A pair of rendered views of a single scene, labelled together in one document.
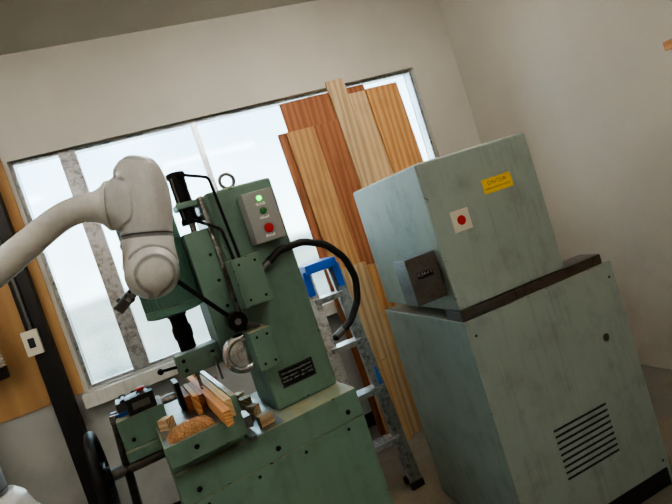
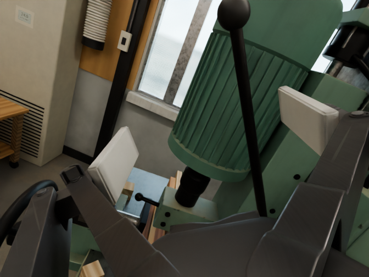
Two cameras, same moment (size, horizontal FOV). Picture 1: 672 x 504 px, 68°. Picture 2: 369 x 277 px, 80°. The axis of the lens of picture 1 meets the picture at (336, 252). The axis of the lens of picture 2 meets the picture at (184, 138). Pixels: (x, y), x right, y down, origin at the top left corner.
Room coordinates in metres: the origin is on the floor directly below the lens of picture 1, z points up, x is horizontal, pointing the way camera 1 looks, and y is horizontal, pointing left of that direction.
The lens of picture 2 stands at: (1.15, 0.47, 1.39)
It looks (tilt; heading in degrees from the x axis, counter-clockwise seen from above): 23 degrees down; 17
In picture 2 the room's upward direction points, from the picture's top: 24 degrees clockwise
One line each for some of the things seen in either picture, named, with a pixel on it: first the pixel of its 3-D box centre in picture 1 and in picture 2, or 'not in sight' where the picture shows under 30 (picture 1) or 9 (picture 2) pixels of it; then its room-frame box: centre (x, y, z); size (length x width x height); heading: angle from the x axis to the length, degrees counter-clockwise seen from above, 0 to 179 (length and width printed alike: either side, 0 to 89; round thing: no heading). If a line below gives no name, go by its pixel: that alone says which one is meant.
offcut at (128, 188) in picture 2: not in sight; (127, 190); (1.65, 0.72, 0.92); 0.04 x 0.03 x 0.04; 32
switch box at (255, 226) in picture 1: (261, 216); not in sight; (1.58, 0.19, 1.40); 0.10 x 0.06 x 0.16; 115
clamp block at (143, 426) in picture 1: (143, 421); (91, 217); (1.50, 0.72, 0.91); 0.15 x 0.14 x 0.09; 25
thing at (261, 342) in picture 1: (261, 347); not in sight; (1.51, 0.30, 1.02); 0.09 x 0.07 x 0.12; 25
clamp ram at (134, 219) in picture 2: (169, 398); (129, 219); (1.54, 0.64, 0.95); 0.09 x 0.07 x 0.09; 25
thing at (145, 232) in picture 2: (185, 398); (145, 228); (1.57, 0.60, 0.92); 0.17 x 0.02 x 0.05; 25
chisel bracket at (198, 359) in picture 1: (199, 360); (185, 217); (1.58, 0.52, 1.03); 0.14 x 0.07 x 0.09; 115
